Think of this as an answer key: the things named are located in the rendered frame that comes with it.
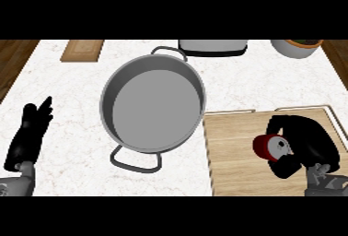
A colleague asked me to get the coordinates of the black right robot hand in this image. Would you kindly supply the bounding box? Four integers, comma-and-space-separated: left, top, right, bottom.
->
265, 114, 341, 180

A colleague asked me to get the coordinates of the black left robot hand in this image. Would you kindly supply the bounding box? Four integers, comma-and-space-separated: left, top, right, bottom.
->
3, 96, 55, 172

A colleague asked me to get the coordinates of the red can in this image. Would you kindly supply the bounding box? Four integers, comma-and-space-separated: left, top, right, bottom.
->
252, 134, 295, 163

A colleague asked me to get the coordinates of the pale wooden tray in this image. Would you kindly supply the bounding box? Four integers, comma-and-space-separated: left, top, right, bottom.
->
201, 104, 348, 197

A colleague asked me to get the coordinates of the grey metal pot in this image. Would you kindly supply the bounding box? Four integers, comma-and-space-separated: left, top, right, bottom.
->
97, 45, 208, 174

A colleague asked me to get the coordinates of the white plant pot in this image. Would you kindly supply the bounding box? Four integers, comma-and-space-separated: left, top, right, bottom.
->
270, 40, 324, 60

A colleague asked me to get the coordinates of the small brown wooden board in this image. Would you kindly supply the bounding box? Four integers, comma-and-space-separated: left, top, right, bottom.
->
61, 40, 106, 64

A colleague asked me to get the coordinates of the white and black appliance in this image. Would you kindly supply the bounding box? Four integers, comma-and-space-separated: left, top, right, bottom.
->
177, 40, 251, 58

